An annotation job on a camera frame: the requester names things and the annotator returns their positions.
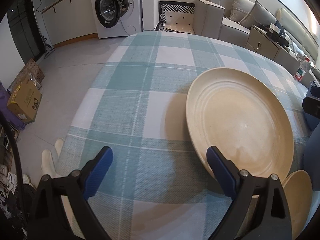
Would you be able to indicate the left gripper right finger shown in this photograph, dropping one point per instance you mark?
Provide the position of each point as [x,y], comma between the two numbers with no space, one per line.
[271,217]

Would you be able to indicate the black tray box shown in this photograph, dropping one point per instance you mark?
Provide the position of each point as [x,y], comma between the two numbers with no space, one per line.
[274,32]

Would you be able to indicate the grey sofa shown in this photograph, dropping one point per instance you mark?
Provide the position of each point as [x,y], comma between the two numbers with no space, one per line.
[211,19]

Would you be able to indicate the cardboard box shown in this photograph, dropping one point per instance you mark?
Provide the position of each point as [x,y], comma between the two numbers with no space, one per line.
[25,100]

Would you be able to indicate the grey cushion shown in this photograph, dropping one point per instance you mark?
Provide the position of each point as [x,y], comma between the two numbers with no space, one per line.
[239,9]
[258,16]

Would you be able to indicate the cream plate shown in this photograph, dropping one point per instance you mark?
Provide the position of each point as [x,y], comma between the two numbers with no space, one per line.
[298,191]
[243,118]

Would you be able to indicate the beige side cabinet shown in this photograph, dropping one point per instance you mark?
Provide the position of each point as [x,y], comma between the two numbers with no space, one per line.
[260,43]

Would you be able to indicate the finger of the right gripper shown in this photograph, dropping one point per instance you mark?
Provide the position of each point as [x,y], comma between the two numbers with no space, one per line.
[311,105]

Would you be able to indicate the right grey cushion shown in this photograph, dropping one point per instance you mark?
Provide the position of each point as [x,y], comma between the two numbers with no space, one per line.
[258,16]

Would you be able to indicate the patterned folded playpen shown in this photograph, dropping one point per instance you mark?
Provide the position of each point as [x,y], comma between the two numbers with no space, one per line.
[176,17]

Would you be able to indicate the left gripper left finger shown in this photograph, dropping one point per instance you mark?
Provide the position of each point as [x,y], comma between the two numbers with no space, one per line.
[48,218]

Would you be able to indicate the kitchen counter cabinets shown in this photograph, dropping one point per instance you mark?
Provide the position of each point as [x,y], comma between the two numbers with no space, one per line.
[68,20]

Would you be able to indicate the left grey cushion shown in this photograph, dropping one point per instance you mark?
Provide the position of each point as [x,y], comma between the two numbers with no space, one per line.
[239,9]

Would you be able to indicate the shoe rack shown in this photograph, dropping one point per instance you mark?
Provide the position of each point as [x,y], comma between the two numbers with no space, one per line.
[10,202]

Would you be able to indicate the dark blue bowl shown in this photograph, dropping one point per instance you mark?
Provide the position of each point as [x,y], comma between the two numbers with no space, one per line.
[312,121]

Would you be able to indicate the teal plaid tablecloth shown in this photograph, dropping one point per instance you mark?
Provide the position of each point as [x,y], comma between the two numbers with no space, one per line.
[156,187]

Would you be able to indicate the clear water bottle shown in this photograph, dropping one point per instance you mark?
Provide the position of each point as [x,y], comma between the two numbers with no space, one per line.
[302,70]

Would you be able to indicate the white washing machine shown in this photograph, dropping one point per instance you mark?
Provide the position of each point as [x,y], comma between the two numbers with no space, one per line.
[117,18]

